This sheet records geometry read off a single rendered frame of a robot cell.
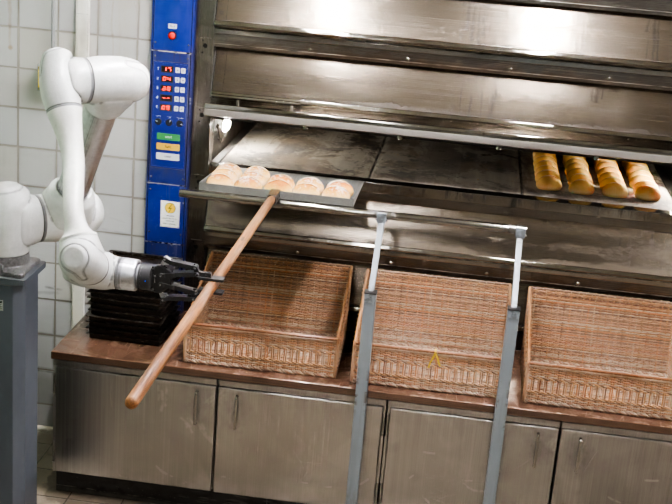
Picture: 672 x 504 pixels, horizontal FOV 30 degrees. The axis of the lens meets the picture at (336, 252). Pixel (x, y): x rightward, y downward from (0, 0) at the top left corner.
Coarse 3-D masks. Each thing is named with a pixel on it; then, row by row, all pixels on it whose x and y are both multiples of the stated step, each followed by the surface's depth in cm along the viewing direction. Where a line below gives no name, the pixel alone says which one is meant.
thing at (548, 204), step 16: (336, 176) 475; (384, 192) 471; (400, 192) 470; (416, 192) 469; (432, 192) 469; (448, 192) 468; (464, 192) 467; (480, 192) 469; (496, 192) 471; (528, 208) 466; (544, 208) 465; (560, 208) 464; (576, 208) 464; (592, 208) 463; (608, 208) 462; (624, 208) 463; (640, 208) 465
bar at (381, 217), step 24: (192, 192) 441; (360, 216) 436; (384, 216) 434; (408, 216) 434; (432, 216) 434; (360, 336) 425; (504, 336) 419; (360, 360) 427; (504, 360) 421; (360, 384) 430; (504, 384) 423; (360, 408) 432; (504, 408) 426; (360, 432) 435; (360, 456) 438
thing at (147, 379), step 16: (256, 224) 398; (240, 240) 379; (224, 272) 352; (208, 288) 336; (192, 304) 325; (192, 320) 316; (176, 336) 303; (160, 352) 293; (160, 368) 286; (144, 384) 275; (128, 400) 268
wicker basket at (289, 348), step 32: (224, 256) 481; (256, 256) 480; (224, 288) 482; (256, 288) 481; (288, 288) 480; (320, 288) 480; (224, 320) 482; (256, 320) 482; (288, 320) 481; (320, 320) 480; (192, 352) 445; (224, 352) 455; (256, 352) 457; (288, 352) 460; (320, 352) 440
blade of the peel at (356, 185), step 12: (240, 168) 474; (204, 180) 448; (324, 180) 467; (348, 180) 469; (228, 192) 441; (240, 192) 440; (252, 192) 439; (264, 192) 439; (288, 192) 438; (336, 204) 437; (348, 204) 436
